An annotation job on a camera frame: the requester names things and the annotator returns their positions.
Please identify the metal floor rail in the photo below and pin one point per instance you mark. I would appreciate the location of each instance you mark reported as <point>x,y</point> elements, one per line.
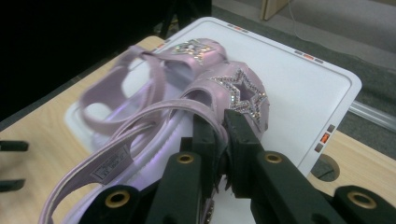
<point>373,115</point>

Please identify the wooden furniture panel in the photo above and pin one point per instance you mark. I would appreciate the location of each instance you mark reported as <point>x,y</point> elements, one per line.
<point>272,7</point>

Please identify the black metal stand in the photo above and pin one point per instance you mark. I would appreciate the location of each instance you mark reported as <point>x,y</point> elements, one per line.
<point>183,12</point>

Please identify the white plastic tray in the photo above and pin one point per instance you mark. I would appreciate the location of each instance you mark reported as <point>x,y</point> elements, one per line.
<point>295,93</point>

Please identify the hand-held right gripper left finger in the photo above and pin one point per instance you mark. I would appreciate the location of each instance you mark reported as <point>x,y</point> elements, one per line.
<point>204,146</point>

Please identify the lilac star sandal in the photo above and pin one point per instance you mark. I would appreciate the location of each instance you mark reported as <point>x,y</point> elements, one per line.
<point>130,90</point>
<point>199,93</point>

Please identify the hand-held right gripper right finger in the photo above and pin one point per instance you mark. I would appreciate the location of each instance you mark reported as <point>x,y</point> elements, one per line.
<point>244,149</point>

